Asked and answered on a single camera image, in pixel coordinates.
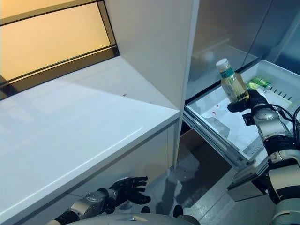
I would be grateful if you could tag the grey robot torso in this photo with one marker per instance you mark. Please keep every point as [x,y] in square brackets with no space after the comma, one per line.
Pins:
[140,219]

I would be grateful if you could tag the white tall cabinet panel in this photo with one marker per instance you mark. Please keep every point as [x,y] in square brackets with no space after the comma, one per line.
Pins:
[152,35]

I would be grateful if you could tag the yellow tea bottle green label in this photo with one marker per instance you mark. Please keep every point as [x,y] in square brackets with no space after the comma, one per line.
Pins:
[234,86]

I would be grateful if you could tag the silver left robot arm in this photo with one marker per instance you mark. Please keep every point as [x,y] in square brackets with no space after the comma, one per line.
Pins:
[86,201]

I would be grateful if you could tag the stainless steel fridge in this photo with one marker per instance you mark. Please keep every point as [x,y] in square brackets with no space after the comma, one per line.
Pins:
[222,28]

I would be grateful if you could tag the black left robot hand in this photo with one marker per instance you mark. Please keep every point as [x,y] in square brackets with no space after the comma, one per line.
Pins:
[126,187]

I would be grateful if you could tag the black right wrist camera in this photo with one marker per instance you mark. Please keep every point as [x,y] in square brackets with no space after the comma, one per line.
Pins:
[248,118]

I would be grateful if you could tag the lime green drink can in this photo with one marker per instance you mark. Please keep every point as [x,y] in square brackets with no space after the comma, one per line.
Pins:
[263,81]

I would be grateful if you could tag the white fridge drawer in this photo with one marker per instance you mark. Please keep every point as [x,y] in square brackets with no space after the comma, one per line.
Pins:
[225,117]

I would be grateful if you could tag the amber window with dark frame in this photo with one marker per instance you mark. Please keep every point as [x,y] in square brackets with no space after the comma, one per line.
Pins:
[47,47]

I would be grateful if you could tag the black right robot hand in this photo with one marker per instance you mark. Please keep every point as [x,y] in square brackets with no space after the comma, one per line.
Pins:
[256,99]

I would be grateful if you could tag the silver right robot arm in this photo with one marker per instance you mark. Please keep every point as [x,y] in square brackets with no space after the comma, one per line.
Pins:
[269,124]

